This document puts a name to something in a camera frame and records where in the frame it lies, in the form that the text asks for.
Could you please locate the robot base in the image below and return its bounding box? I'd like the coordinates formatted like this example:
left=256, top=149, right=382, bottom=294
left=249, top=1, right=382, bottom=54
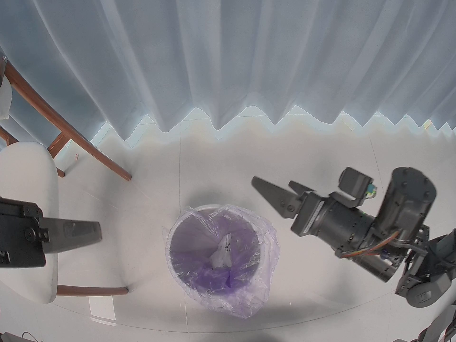
left=0, top=331, right=40, bottom=342

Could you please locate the purple plastic bag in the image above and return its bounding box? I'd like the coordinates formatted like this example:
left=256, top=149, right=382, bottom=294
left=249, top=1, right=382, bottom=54
left=163, top=204, right=280, bottom=320

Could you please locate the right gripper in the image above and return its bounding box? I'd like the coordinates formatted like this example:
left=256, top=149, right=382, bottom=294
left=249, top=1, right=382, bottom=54
left=251, top=176, right=378, bottom=253

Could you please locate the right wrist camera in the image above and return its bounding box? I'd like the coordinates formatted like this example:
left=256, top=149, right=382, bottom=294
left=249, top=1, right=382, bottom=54
left=329, top=167, right=377, bottom=210

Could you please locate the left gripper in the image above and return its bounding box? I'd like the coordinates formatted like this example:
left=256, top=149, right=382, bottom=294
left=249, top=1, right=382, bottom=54
left=0, top=197, right=103, bottom=270

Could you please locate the pale blue curtain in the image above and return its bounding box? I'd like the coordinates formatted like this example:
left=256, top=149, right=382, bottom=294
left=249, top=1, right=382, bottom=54
left=0, top=0, right=456, bottom=142

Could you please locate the white cushioned wooden chair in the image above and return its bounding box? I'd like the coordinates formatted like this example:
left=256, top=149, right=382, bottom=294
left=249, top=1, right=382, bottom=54
left=0, top=57, right=133, bottom=304

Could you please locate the white trash bin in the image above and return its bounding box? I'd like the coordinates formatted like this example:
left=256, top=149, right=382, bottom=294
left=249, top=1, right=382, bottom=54
left=166, top=204, right=263, bottom=288

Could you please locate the crumpled white paper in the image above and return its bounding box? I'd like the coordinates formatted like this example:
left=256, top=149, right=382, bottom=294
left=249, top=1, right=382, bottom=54
left=210, top=234, right=234, bottom=271

